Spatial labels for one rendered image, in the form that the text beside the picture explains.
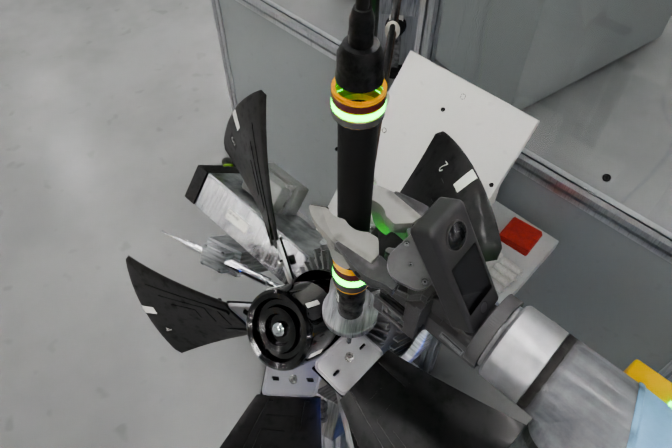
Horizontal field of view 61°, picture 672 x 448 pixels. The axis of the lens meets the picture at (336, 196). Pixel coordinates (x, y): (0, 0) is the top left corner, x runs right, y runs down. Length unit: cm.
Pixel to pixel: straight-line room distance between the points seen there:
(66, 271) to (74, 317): 22
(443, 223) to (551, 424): 18
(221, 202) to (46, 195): 182
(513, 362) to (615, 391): 8
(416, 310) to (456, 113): 53
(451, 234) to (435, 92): 59
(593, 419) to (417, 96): 67
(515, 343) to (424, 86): 62
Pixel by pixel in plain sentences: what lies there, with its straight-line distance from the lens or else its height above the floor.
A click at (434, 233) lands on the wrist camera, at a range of 44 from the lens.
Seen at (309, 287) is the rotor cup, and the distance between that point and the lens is 86.
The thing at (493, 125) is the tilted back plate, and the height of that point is 133.
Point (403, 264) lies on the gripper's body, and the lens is 52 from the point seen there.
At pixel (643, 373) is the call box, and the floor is 107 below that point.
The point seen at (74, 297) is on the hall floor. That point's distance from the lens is 249.
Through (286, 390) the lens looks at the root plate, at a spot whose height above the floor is 110.
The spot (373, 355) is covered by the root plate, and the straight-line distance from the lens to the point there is 87.
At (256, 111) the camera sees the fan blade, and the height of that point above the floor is 141.
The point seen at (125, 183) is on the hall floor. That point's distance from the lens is 278.
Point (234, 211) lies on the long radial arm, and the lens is 110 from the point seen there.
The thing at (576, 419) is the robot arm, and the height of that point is 154.
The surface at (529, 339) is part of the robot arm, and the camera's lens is 50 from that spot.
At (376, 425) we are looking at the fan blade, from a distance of 84.
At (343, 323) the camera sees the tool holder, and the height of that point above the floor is 134.
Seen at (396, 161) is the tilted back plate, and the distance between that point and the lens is 104.
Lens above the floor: 198
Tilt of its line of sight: 51 degrees down
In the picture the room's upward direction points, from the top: straight up
